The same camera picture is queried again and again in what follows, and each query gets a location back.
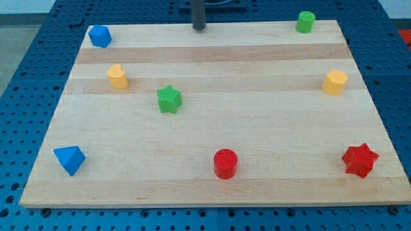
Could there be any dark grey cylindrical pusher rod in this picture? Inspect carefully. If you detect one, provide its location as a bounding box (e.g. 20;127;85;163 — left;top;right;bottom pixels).
191;0;206;31

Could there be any green star block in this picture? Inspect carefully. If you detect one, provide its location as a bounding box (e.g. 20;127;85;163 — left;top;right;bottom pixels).
157;85;182;114

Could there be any yellow heart block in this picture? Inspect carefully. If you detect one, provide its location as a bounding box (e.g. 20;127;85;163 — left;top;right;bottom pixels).
107;64;129;89

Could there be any green cylinder block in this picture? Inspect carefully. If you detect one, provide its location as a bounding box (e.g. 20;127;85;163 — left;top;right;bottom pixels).
296;11;316;33

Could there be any light wooden board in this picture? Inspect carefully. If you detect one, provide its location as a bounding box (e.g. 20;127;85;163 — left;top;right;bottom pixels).
20;20;410;209

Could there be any yellow hexagon block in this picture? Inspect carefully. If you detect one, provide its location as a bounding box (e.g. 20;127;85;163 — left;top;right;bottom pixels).
322;69;349;96

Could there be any red cylinder block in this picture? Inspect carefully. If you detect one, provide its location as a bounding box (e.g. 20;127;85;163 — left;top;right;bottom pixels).
213;149;238;180

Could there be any blue triangle block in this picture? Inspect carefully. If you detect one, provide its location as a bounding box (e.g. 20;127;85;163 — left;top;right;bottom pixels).
53;146;86;176

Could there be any red star block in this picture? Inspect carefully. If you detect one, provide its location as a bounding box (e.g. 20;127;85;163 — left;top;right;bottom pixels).
342;143;380;178

